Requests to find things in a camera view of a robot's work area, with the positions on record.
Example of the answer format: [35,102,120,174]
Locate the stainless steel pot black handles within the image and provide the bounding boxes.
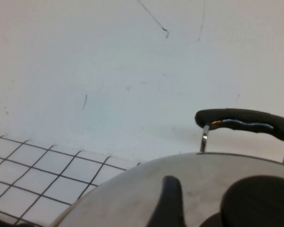
[195,108,284,166]

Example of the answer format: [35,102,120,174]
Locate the white black-grid tablecloth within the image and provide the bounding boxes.
[0,134,140,227]

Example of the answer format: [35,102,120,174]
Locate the stainless steel lid black knob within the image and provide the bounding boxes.
[54,151,284,227]

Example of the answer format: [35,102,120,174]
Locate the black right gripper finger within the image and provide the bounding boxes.
[153,175,189,227]

